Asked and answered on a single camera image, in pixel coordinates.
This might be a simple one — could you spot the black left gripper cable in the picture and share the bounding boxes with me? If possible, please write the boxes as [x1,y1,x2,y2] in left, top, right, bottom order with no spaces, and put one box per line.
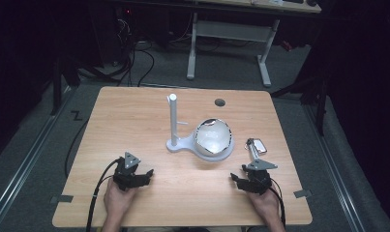
[85,158,123,232]

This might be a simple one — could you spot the black metal stand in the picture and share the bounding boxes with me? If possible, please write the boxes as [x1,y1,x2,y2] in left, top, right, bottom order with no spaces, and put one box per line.
[49,56,82,117]
[269,62,333,137]

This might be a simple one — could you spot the person's left hand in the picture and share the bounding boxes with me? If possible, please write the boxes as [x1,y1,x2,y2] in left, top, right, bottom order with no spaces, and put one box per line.
[103,177,139,226]

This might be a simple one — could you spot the person's right hand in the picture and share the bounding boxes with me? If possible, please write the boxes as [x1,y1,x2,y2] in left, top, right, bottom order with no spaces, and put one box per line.
[247,188,283,227]

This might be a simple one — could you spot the black floor cable bundle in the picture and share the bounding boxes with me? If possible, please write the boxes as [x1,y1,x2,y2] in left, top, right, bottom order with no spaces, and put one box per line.
[77,17,156,88]

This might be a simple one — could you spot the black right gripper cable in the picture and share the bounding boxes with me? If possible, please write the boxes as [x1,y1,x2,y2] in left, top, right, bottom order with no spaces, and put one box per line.
[267,178,287,227]

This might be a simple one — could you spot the white post stand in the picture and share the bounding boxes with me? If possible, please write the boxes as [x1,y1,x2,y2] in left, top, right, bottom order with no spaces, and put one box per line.
[165,93,236,163]

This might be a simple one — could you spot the thin black floor cable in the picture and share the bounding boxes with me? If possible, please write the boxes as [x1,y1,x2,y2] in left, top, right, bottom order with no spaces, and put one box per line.
[64,118,91,179]

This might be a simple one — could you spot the metal floor rail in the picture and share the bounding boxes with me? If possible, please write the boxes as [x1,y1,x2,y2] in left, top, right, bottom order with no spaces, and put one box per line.
[302,103,369,232]
[0,86,78,228]

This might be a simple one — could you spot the grey tape strip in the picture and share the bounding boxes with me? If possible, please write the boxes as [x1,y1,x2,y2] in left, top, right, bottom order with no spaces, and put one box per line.
[49,194,75,205]
[293,188,314,199]

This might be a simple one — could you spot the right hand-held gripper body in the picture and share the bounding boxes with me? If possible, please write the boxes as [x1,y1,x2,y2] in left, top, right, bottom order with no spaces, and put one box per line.
[241,159,279,196]

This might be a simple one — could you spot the white-legged wooden desk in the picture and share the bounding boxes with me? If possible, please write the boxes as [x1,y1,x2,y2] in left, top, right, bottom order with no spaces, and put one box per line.
[185,0,323,88]

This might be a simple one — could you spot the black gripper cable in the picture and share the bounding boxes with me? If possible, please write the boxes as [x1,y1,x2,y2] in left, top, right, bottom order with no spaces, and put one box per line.
[267,178,287,227]
[85,158,123,232]

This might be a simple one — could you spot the white bowl with silver rim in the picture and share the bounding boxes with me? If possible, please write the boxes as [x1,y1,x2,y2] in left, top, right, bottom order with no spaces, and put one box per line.
[194,117,233,159]

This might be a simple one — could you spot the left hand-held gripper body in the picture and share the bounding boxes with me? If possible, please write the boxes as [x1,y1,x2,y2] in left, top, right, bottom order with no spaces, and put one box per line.
[112,151,142,192]

